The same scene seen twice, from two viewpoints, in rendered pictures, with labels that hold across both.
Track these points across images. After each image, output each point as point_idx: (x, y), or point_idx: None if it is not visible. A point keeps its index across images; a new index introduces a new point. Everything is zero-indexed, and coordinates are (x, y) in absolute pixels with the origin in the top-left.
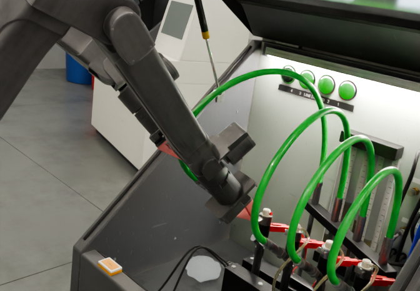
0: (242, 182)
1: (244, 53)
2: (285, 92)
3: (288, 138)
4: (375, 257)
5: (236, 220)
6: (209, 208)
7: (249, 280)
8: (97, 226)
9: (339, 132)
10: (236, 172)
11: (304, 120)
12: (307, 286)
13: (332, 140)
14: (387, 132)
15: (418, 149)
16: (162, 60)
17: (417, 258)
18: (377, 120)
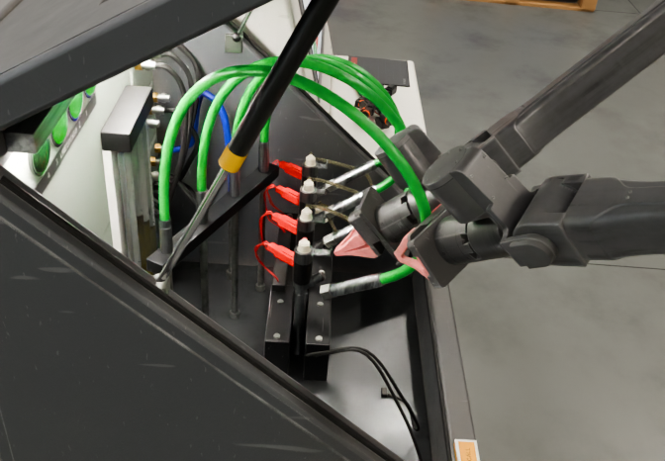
0: (373, 203)
1: (34, 197)
2: (44, 193)
3: (379, 97)
4: (256, 176)
5: None
6: (407, 253)
7: (327, 315)
8: None
9: (95, 152)
10: (363, 212)
11: (70, 198)
12: (286, 263)
13: (94, 175)
14: (116, 85)
15: (133, 72)
16: (630, 21)
17: (317, 108)
18: (109, 82)
